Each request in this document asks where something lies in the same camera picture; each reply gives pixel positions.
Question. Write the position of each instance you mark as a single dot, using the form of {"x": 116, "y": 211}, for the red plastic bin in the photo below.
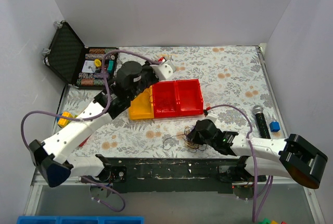
{"x": 190, "y": 97}
{"x": 165, "y": 99}

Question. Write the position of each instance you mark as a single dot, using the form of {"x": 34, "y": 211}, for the yellow plastic bin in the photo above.
{"x": 142, "y": 106}

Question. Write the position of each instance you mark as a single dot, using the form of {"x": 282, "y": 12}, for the green red toy blocks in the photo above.
{"x": 268, "y": 221}

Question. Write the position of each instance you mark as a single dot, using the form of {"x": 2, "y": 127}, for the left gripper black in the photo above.
{"x": 150, "y": 75}

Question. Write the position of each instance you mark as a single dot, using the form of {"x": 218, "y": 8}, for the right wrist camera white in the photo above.
{"x": 210, "y": 115}

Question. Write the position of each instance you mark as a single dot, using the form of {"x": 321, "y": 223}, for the blue toy piece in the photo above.
{"x": 274, "y": 126}

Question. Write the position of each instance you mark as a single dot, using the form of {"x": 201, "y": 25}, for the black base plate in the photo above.
{"x": 127, "y": 175}

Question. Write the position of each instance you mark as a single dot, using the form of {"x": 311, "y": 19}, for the black silver microphone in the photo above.
{"x": 261, "y": 122}

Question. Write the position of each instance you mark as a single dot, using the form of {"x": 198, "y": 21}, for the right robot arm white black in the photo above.
{"x": 293, "y": 157}

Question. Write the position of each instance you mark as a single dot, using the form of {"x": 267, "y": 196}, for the blue plastic tray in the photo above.
{"x": 79, "y": 219}

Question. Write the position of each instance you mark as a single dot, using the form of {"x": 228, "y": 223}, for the yellow toy brick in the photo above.
{"x": 62, "y": 122}

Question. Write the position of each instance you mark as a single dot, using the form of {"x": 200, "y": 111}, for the red white toy block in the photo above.
{"x": 81, "y": 144}

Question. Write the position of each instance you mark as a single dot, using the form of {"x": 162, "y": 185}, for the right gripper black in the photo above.
{"x": 194, "y": 134}

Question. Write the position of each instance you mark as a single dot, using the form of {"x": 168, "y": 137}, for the black poker chip case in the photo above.
{"x": 73, "y": 62}

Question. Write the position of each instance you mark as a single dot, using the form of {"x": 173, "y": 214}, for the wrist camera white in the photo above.
{"x": 210, "y": 115}
{"x": 164, "y": 70}

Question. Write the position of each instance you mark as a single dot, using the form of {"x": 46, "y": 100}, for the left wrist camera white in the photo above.
{"x": 164, "y": 70}

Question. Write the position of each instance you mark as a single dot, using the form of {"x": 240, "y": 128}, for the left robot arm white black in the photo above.
{"x": 52, "y": 157}

